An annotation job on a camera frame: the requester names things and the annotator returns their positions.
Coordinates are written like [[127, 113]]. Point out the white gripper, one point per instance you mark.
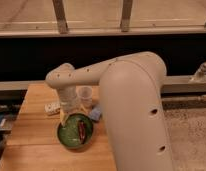
[[69, 101]]

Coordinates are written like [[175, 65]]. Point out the white patterned box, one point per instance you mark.
[[52, 108]]

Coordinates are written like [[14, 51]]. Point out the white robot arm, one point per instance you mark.
[[130, 101]]

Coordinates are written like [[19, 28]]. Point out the metal window post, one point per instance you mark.
[[60, 16], [126, 15]]

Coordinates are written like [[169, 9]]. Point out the white ceramic cup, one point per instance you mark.
[[85, 95]]

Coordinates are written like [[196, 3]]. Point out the metal window post right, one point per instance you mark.
[[126, 15]]

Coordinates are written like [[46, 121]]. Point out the red chili pepper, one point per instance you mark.
[[82, 131]]

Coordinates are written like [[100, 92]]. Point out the wooden table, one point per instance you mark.
[[33, 144]]

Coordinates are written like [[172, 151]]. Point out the blue sponge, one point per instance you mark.
[[95, 113]]

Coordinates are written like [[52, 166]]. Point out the metal window post left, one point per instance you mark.
[[60, 16]]

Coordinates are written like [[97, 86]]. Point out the green ceramic plate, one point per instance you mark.
[[68, 135]]

